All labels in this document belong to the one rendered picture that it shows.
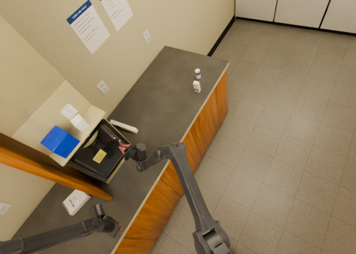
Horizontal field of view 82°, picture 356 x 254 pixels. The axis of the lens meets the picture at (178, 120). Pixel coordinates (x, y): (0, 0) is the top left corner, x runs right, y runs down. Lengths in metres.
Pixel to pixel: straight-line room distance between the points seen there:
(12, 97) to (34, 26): 0.57
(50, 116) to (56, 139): 0.11
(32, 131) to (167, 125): 0.90
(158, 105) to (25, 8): 1.01
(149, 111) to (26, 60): 1.01
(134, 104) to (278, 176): 1.61
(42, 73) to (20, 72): 0.07
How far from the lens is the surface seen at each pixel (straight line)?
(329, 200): 2.48
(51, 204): 1.85
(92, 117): 1.14
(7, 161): 1.00
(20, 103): 1.02
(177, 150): 0.82
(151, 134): 1.62
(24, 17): 1.45
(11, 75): 0.98
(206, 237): 0.82
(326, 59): 3.41
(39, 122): 1.09
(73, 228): 1.04
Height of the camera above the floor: 2.29
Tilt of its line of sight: 57 degrees down
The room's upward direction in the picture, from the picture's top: 24 degrees counter-clockwise
